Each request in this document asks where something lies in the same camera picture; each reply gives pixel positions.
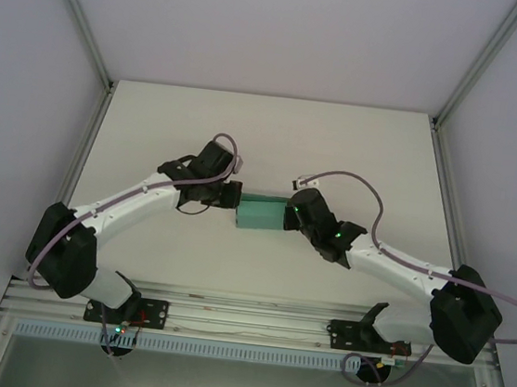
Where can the teal cardboard box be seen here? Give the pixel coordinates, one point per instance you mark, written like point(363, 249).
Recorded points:
point(261, 214)

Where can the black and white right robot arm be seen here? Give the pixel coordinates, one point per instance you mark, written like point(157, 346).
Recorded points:
point(395, 265)

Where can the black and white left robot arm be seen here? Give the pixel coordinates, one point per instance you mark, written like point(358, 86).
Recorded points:
point(141, 201)

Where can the small circuit board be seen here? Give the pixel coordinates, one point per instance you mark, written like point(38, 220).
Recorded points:
point(392, 361)
point(120, 328)

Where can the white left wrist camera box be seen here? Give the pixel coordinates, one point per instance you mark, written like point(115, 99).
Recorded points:
point(239, 163)

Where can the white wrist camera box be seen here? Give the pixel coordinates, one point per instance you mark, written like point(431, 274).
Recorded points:
point(239, 163)
point(304, 181)

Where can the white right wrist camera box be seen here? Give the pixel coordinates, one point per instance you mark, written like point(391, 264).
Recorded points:
point(304, 181)

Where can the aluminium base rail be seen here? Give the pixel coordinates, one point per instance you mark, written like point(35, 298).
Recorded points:
point(249, 318)

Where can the aluminium side rail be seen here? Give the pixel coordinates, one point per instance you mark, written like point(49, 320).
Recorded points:
point(444, 177)
point(85, 146)

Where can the aluminium frame post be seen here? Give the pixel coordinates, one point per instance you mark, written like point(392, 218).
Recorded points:
point(479, 64)
point(81, 19)

